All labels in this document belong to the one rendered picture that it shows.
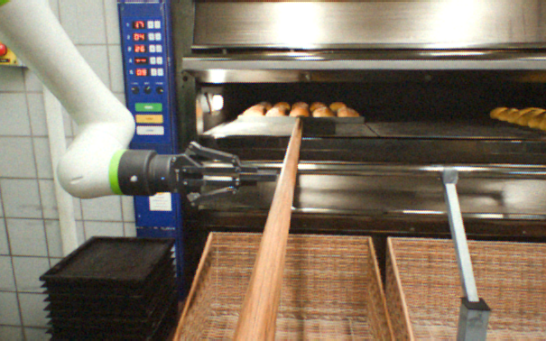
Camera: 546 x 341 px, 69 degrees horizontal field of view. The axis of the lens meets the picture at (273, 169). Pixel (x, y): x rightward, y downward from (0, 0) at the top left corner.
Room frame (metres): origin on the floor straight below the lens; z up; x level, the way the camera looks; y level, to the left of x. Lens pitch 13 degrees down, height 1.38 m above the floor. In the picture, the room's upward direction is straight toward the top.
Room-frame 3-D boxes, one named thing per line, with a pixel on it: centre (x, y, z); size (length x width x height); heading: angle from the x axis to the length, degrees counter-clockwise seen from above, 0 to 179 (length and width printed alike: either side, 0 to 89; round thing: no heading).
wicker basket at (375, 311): (1.04, -0.04, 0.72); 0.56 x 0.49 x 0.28; 86
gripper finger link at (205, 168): (0.76, 0.12, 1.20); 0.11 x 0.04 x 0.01; 85
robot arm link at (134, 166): (0.77, 0.26, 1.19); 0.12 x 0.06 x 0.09; 175
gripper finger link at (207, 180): (0.76, 0.12, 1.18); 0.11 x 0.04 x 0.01; 85
